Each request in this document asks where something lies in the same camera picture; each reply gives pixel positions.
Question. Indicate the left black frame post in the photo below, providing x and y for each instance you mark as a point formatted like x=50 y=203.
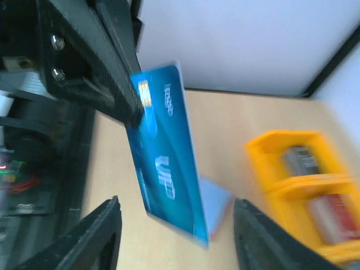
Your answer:
x=340 y=55

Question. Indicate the yellow bin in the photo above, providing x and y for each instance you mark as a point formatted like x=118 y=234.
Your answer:
x=281 y=158
x=289 y=208

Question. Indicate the yellow bin left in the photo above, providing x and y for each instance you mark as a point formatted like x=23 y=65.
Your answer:
x=281 y=158

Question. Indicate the black card stack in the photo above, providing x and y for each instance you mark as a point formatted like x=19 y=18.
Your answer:
x=300 y=161

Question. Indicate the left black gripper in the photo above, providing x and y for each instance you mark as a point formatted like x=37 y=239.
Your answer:
x=85 y=51

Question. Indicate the blue VIP card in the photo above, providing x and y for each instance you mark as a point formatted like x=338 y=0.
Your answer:
x=163 y=153

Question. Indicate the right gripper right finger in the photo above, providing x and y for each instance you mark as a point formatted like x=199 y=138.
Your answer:
x=262 y=244

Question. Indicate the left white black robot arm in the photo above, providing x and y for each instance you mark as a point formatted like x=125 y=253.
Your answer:
x=45 y=149

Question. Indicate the red card stack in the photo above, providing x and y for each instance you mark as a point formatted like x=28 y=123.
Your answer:
x=333 y=219

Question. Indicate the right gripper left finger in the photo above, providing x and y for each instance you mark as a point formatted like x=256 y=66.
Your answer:
x=95 y=239

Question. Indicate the pink card holder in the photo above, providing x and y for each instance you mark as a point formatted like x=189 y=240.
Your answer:
x=216 y=200

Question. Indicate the yellow bin middle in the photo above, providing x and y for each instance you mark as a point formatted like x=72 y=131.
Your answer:
x=289 y=208

